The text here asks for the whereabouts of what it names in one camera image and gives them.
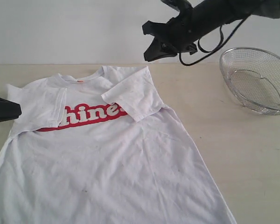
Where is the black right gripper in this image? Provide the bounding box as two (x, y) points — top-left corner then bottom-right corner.
(142, 18), (198, 62)

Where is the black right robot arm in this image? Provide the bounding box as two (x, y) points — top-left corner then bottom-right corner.
(142, 0), (280, 62)

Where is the metal wire mesh basket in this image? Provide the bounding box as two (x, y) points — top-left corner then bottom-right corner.
(219, 47), (280, 115)

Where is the white t-shirt red logo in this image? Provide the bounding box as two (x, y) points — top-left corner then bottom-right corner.
(0, 66), (236, 224)

